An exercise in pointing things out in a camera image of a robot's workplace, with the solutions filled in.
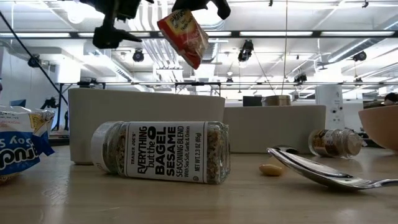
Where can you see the silver ceiling duct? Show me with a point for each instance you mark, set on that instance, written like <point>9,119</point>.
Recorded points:
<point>351,49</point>

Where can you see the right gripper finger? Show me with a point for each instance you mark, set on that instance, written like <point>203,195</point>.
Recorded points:
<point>186,4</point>

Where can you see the peach plastic bowl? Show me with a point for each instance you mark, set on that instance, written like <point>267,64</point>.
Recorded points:
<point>379,127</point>

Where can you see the black monitor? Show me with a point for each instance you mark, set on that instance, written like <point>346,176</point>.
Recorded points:
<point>252,101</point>

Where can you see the blue white ramen packet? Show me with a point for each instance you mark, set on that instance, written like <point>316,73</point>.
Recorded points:
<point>18,146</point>

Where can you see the white pillar box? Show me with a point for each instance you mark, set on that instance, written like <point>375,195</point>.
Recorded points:
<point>329,105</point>

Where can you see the black ceiling spotlight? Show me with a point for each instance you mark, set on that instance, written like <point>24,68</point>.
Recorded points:
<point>229,81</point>
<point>138,55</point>
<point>359,56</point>
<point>300,77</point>
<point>245,49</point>
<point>33,60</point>

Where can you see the person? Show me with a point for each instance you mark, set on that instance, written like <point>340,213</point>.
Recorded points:
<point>391,99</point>

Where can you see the all-metal silver spoon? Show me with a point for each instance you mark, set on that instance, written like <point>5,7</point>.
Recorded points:
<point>317,172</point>

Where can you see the grey plastic bin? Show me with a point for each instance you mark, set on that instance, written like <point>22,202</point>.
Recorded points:
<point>273,130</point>
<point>140,105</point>

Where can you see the bagel seasoning glass jar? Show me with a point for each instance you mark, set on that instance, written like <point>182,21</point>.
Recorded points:
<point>164,152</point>

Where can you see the small glass spice jar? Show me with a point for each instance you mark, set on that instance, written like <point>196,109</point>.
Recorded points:
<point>335,143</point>

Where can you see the red yellow ramen packet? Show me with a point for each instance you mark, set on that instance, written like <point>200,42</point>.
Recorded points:
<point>186,37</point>

